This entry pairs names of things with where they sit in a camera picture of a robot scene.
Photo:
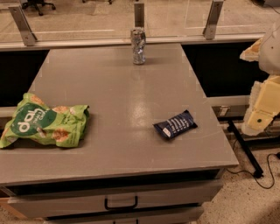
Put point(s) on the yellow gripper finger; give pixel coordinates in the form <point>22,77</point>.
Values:
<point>252,52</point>
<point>264,105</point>

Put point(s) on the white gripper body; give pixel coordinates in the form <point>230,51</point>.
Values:
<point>271,53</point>

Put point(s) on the green rice chip bag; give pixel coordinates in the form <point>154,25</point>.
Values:
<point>63,126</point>

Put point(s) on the silver redbull can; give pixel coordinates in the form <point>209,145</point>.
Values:
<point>138,41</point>

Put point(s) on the black metal stand leg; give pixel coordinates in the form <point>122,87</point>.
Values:
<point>258,170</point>

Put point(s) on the dark blue snack packet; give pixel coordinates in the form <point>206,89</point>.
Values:
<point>176,125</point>

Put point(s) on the grey upper drawer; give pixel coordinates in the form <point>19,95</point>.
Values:
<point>92,201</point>

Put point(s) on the grey drawer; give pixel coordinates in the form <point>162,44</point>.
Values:
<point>92,201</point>
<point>173,215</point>

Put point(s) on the grey lower drawer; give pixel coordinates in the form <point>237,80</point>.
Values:
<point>173,215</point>

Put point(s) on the black office chair base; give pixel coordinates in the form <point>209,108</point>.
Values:
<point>35,4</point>

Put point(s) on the right metal bracket post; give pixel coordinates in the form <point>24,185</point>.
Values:
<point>213,18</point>

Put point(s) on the metal bracket post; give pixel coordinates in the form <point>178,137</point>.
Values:
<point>139,14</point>
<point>213,18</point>
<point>25,30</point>

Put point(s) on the middle metal bracket post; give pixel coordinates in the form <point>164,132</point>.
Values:
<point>139,14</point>

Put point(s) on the black drawer handle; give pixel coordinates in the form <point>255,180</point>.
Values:
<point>123,203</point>

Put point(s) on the left metal bracket post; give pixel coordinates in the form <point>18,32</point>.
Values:
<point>25,30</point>

